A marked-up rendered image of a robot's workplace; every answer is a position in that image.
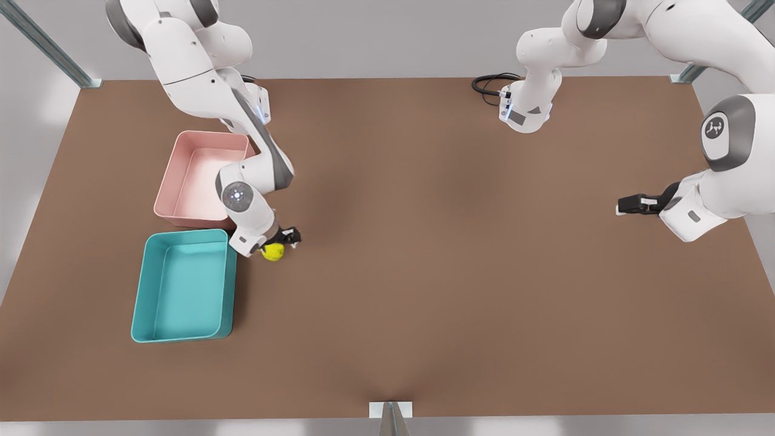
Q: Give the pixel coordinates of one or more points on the yellow lemon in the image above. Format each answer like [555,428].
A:
[272,251]

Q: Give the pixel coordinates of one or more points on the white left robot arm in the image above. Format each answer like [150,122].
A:
[720,36]

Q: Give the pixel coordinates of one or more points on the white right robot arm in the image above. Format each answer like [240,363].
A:
[197,66]

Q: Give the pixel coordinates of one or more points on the pink plastic tray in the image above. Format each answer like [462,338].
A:
[197,181]

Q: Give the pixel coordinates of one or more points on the teal plastic tray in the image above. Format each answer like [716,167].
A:
[183,286]

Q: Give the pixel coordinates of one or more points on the silver frame post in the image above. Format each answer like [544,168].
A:
[391,419]
[717,45]
[45,41]

